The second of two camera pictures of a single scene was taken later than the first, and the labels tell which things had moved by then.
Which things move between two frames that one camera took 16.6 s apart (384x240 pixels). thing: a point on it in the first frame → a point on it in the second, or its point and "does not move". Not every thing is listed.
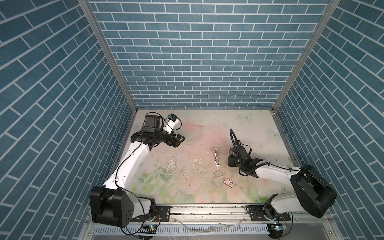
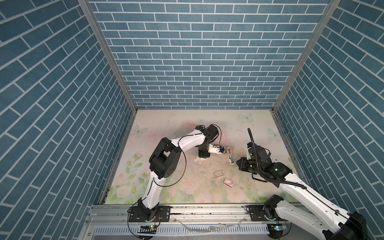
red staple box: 228,182 does not move
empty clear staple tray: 219,173 does not move
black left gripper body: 162,136 → 203,150
